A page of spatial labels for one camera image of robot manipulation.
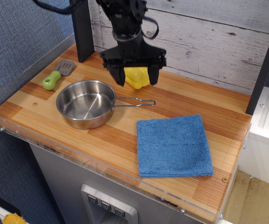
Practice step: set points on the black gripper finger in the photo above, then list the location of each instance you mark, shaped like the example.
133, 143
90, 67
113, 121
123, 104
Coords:
118, 74
153, 72

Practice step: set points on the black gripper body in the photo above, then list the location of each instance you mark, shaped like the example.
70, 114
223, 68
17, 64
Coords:
133, 53

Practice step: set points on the blue microfiber cloth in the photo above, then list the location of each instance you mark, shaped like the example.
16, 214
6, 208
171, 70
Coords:
175, 147

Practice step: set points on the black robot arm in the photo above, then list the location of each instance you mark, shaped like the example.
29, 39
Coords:
126, 17

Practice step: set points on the yellow toy bell pepper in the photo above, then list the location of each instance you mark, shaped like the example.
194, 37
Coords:
137, 77

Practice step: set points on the stainless steel pan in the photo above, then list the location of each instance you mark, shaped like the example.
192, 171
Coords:
89, 104

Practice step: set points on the grey cabinet with button panel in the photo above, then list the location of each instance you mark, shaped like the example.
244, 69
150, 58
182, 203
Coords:
85, 197

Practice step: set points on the white ridged side appliance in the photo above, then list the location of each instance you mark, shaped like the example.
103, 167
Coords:
254, 157

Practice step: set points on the yellow object bottom left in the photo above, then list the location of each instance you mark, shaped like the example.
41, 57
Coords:
13, 219

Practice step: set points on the green handled grey spatula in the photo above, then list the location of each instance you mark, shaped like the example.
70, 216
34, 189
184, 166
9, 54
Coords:
63, 68

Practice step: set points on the dark grey left post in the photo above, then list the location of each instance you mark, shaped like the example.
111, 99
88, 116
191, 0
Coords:
83, 31

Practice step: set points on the dark grey post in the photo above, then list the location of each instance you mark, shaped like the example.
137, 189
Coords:
259, 85
83, 31

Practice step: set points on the clear acrylic guard rail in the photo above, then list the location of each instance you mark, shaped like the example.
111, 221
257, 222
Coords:
29, 112

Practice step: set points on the dark grey right post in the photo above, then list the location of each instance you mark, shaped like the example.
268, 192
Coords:
259, 85

